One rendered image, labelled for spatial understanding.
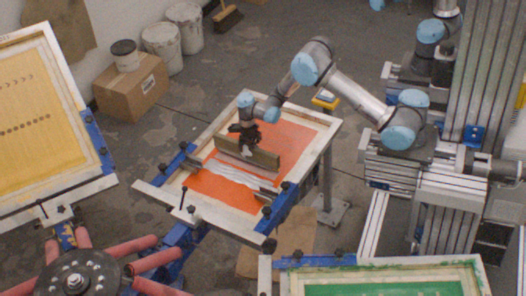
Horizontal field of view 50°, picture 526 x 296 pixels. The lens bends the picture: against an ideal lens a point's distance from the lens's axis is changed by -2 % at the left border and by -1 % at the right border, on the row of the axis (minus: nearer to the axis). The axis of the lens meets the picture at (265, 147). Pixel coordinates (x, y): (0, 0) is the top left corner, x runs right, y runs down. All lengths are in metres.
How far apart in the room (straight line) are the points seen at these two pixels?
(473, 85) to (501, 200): 0.60
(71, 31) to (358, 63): 2.30
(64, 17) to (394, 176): 2.67
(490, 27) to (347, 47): 2.99
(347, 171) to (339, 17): 1.97
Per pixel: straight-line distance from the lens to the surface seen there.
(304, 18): 5.50
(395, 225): 3.43
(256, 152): 2.64
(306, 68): 2.10
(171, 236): 2.40
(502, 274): 3.36
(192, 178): 2.71
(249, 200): 2.57
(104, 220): 3.96
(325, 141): 2.76
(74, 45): 4.38
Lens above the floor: 2.91
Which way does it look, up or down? 44 degrees down
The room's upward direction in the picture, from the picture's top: 6 degrees counter-clockwise
